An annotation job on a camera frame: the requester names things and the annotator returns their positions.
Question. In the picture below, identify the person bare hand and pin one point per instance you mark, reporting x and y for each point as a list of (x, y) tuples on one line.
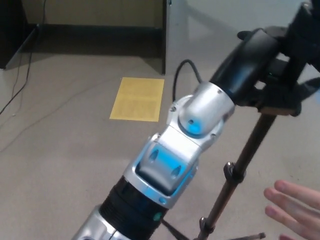
[(300, 207)]

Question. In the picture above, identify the black tripod with phone holder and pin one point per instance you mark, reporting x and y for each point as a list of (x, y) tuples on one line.
[(247, 152)]

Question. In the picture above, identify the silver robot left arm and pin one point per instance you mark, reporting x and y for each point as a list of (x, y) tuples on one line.
[(175, 147)]

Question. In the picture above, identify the dark wooden desk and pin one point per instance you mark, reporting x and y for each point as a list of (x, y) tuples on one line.
[(163, 37)]

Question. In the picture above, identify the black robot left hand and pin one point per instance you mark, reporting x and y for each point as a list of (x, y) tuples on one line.
[(247, 60)]

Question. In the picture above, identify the yellow printed paper sheet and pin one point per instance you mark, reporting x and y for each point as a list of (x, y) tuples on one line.
[(138, 98)]

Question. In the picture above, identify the black round floor disc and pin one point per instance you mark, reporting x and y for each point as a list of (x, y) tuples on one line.
[(243, 35)]

